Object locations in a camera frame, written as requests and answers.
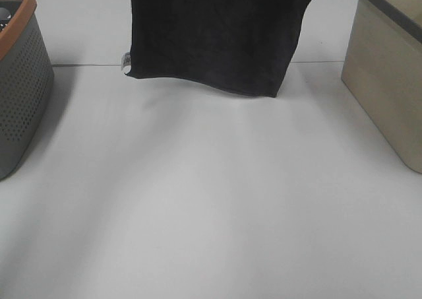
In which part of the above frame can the dark navy towel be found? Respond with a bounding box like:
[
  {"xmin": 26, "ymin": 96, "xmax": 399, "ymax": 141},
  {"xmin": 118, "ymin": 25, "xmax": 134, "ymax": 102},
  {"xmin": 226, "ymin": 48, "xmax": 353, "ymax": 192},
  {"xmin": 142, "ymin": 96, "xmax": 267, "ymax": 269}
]
[{"xmin": 129, "ymin": 0, "xmax": 312, "ymax": 98}]

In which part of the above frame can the grey perforated basket orange rim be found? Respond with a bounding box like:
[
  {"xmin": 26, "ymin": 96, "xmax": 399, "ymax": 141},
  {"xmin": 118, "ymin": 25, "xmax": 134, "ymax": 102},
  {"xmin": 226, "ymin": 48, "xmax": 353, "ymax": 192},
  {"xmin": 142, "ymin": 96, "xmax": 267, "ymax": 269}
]
[{"xmin": 1, "ymin": 0, "xmax": 54, "ymax": 179}]

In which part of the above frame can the beige basket with grey rim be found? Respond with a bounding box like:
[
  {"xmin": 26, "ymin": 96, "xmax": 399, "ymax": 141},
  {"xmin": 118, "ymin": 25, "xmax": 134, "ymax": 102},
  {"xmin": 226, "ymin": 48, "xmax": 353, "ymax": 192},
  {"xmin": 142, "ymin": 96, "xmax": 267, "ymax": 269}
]
[{"xmin": 342, "ymin": 0, "xmax": 421, "ymax": 172}]

